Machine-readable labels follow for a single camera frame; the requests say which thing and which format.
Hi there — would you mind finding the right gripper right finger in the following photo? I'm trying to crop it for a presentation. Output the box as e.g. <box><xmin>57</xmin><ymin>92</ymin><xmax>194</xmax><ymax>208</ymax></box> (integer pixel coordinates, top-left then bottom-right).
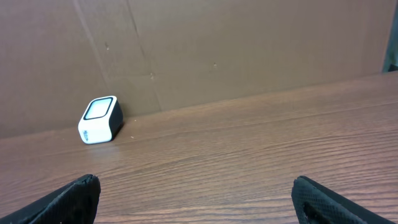
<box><xmin>291</xmin><ymin>176</ymin><xmax>394</xmax><ymax>224</ymax></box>

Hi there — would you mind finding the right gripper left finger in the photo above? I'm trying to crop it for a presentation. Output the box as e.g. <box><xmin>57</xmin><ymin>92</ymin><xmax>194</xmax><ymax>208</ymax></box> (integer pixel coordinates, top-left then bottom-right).
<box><xmin>1</xmin><ymin>174</ymin><xmax>101</xmax><ymax>224</ymax></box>

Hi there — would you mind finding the white barcode scanner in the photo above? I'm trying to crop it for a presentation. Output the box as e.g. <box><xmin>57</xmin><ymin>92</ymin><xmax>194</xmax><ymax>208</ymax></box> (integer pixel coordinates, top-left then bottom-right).
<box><xmin>78</xmin><ymin>96</ymin><xmax>124</xmax><ymax>144</ymax></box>

